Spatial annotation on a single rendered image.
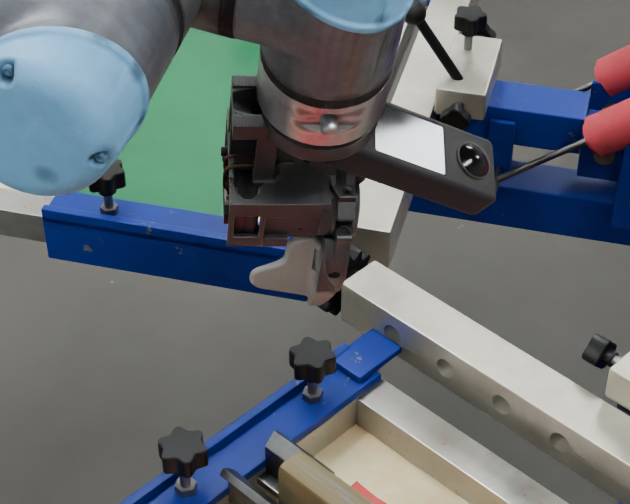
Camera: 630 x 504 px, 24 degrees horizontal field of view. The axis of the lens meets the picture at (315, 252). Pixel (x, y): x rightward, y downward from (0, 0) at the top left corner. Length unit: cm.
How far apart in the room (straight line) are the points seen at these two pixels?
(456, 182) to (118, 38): 31
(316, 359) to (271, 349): 155
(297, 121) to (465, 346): 61
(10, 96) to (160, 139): 117
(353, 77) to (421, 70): 99
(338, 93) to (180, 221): 83
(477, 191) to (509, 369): 49
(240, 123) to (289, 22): 11
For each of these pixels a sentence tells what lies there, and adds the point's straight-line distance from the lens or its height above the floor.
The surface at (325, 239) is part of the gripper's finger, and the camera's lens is 91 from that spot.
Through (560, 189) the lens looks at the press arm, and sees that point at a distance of 177.
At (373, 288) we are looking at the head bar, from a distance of 144.
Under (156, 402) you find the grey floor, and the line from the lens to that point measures 280.
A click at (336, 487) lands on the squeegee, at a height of 106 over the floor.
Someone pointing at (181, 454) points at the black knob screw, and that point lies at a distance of 126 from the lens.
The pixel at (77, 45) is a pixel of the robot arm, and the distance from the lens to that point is 64.
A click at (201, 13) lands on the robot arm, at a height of 161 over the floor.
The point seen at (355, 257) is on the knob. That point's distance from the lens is 147.
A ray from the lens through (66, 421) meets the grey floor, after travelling 278.
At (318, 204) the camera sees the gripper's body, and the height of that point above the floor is 145.
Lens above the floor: 199
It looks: 40 degrees down
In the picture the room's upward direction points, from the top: straight up
